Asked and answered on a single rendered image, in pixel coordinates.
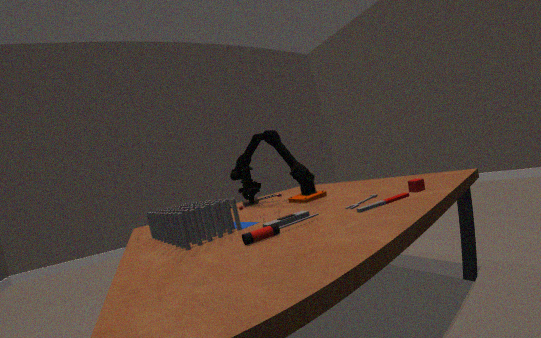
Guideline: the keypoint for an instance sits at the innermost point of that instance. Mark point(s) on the red and black screwdriver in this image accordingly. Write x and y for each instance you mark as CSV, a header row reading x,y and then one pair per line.
x,y
255,236

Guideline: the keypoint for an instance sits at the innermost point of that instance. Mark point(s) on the brown handled tool with grey metal shaft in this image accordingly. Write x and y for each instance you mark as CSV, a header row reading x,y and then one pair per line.
x,y
256,201

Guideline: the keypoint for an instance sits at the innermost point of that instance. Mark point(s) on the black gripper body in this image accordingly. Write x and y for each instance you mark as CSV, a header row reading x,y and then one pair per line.
x,y
247,187

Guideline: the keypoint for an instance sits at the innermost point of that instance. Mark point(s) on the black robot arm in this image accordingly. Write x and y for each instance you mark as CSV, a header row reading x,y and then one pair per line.
x,y
298,171

